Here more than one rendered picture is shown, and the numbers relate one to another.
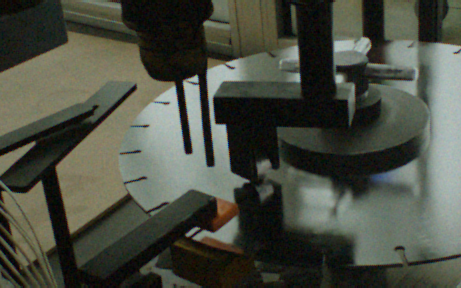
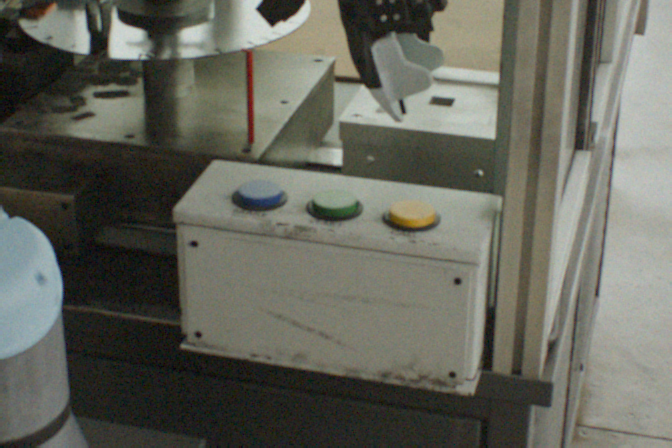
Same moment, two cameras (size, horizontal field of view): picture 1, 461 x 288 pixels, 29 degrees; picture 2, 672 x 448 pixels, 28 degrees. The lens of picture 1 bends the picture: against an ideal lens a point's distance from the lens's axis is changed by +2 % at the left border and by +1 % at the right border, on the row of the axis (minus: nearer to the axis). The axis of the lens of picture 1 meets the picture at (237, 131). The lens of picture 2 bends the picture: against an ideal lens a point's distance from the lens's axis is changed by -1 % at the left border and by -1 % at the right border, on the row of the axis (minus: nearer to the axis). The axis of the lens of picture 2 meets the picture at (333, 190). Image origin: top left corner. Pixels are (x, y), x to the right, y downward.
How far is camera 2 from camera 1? 1.51 m
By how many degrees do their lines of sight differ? 57
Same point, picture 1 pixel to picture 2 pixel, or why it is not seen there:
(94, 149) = not seen: hidden behind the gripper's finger
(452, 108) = (198, 26)
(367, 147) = (124, 6)
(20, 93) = not seen: hidden behind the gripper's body
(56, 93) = (448, 19)
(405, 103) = (183, 8)
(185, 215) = not seen: outside the picture
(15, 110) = not seen: hidden behind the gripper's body
